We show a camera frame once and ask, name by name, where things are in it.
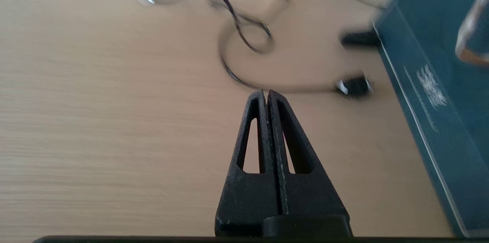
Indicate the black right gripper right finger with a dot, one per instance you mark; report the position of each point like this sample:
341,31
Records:
309,193

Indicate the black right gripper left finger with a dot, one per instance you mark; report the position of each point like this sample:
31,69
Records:
248,193

